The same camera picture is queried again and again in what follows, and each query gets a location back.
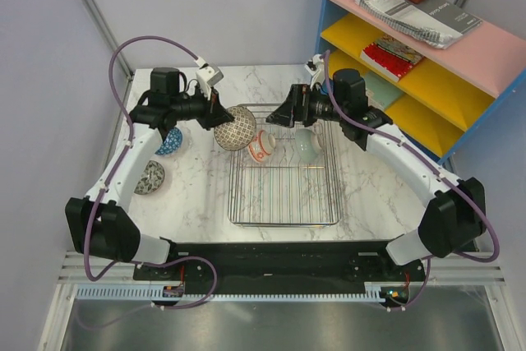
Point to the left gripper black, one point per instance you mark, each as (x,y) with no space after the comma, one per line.
(214,114)

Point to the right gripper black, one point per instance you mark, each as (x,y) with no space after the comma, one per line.
(296,108)

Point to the brown patterned bowl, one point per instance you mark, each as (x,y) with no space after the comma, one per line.
(236,135)

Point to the green glass bowl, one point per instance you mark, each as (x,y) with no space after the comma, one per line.
(307,144)

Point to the orange patterned glass bowl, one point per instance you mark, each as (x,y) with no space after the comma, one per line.
(262,147)

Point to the blue patterned bowl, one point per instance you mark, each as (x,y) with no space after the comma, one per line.
(171,144)

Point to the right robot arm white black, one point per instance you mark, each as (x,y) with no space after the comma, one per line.
(454,208)

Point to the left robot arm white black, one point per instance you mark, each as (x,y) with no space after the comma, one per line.
(99,223)

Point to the grey patterned bowl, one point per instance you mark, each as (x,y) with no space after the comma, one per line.
(151,179)

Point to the light green book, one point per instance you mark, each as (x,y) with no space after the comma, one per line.
(380,93)

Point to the red patterned book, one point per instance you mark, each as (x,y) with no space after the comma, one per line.
(391,57)

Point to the spiral bound notebook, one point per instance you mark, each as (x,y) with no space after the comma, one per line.
(378,8)

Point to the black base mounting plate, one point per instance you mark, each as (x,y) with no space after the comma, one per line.
(282,267)

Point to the colourful wooden shelf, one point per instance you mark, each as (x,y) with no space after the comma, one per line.
(446,94)

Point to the grey setup guide booklet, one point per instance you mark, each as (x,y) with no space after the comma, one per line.
(441,17)

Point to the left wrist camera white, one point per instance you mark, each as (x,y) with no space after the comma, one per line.
(207,75)

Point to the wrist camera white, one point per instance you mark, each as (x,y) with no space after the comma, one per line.
(316,68)
(207,75)

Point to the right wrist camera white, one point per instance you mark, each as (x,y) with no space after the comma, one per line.
(316,68)

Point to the metal wire dish rack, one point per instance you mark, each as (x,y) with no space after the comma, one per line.
(285,190)

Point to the aluminium frame rail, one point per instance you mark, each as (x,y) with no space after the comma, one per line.
(449,271)

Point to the light blue cable duct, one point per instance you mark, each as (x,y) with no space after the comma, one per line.
(163,293)

